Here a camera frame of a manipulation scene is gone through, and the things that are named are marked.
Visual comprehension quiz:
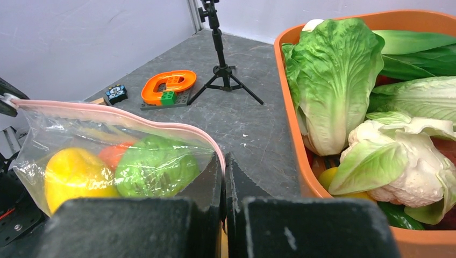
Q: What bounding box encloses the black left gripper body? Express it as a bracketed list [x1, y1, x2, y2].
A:
[0, 76, 47, 250]

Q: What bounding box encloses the green toy brick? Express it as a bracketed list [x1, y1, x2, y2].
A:
[160, 91, 177, 106]

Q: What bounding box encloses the dark green toy vegetable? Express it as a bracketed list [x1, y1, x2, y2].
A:
[377, 202, 425, 231]

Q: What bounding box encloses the green bumpy custard apple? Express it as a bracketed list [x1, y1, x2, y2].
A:
[115, 135, 200, 197]

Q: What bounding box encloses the orange toy block ring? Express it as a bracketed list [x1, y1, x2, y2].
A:
[140, 69, 198, 107]

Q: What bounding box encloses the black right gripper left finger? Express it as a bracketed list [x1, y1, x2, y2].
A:
[35, 154, 222, 257]

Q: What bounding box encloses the yellow toy lemon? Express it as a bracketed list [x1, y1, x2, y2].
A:
[44, 147, 120, 214]

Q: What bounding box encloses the orange plastic basket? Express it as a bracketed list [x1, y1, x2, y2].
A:
[274, 9, 455, 257]

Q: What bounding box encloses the green lettuce leaf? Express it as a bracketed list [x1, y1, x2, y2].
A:
[281, 18, 384, 156]

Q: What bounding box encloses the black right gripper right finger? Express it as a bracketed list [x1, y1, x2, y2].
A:
[225, 153, 401, 257]

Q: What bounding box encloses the black microphone tripod stand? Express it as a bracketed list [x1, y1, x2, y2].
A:
[187, 0, 264, 105]

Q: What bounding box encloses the white napa cabbage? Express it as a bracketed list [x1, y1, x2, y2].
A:
[368, 76, 455, 123]

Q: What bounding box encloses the small orange toy pumpkin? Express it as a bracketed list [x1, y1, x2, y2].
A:
[97, 142, 134, 170]

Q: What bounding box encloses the clear zip top bag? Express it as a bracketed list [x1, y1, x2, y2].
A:
[1, 93, 225, 216]

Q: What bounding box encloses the white toy cauliflower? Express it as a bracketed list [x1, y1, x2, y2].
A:
[328, 111, 455, 225]

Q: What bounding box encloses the blue owl wooden block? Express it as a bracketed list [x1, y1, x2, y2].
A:
[104, 84, 128, 106]

